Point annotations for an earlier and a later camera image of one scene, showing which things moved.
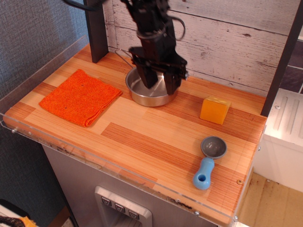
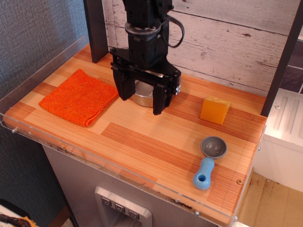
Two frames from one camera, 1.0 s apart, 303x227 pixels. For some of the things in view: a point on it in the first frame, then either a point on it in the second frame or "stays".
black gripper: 159,51 -> 147,57
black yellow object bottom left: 23,222 stays
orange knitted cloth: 80,98 stays
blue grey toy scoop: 212,148 stays
